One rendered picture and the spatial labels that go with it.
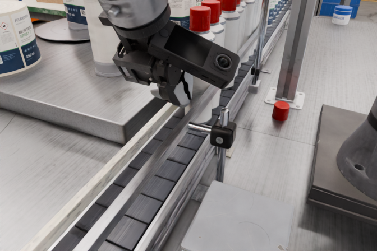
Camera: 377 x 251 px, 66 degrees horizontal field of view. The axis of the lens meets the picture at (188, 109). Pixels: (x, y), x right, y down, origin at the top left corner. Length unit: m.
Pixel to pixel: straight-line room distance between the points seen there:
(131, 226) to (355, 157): 0.33
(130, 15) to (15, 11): 0.55
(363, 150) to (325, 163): 0.06
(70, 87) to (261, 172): 0.46
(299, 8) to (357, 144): 0.31
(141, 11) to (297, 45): 0.45
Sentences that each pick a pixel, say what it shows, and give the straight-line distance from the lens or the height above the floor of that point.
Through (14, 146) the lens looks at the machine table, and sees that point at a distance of 0.66.
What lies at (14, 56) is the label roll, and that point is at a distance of 0.85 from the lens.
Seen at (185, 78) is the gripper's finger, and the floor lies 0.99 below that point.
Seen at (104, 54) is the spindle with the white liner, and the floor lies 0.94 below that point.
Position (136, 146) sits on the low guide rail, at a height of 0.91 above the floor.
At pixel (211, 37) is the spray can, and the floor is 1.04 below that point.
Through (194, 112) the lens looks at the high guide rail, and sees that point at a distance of 0.42.
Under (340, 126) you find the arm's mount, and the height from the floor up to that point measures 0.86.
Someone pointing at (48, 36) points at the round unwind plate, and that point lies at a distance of 1.09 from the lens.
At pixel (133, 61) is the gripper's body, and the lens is 0.40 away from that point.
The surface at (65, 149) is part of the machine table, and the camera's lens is 0.61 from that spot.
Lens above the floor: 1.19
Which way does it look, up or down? 32 degrees down
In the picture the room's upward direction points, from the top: straight up
